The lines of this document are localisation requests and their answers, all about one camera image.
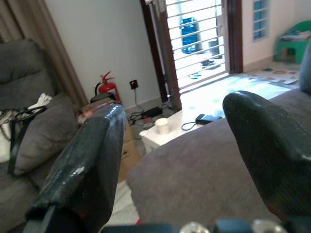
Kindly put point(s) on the black wall socket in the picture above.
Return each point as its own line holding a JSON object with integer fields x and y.
{"x": 133, "y": 84}

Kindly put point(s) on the beige curtain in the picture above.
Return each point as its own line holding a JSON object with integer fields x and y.
{"x": 48, "y": 36}

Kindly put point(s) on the red fire extinguisher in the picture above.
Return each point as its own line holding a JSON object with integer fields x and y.
{"x": 107, "y": 88}

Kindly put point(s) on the white paper cup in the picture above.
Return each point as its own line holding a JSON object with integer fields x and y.
{"x": 162, "y": 126}

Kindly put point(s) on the white window grille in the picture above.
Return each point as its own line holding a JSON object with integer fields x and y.
{"x": 199, "y": 15}

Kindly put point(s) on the black power adapter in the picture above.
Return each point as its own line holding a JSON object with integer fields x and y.
{"x": 153, "y": 111}

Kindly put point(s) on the brown wooden door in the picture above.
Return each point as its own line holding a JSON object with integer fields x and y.
{"x": 173, "y": 72}

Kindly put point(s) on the colourful printed floor mat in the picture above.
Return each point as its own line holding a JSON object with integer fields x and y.
{"x": 274, "y": 75}

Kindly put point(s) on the dark shoes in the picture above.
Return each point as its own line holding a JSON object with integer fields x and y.
{"x": 207, "y": 63}

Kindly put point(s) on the large grey fabric sofa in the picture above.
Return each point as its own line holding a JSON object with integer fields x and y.
{"x": 184, "y": 170}

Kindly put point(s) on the blue glass block window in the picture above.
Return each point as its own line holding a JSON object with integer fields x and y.
{"x": 261, "y": 19}

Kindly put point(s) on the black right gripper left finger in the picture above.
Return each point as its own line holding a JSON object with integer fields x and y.
{"x": 82, "y": 170}

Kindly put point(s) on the grey fabric pillow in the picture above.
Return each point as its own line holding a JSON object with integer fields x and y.
{"x": 46, "y": 131}

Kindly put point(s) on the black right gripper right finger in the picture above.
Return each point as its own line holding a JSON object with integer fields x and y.
{"x": 272, "y": 145}

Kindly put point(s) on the white low table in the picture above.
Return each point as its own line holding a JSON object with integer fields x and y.
{"x": 175, "y": 123}

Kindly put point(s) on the black bucket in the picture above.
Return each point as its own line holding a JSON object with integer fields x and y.
{"x": 215, "y": 48}

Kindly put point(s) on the white cloth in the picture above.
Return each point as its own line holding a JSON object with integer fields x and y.
{"x": 44, "y": 98}

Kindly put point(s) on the green sandals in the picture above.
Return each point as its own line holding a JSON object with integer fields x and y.
{"x": 194, "y": 75}

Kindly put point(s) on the brown wooden door frame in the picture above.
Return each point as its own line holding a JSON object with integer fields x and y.
{"x": 234, "y": 36}

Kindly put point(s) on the grey fabric armchair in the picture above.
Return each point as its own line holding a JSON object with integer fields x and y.
{"x": 19, "y": 60}

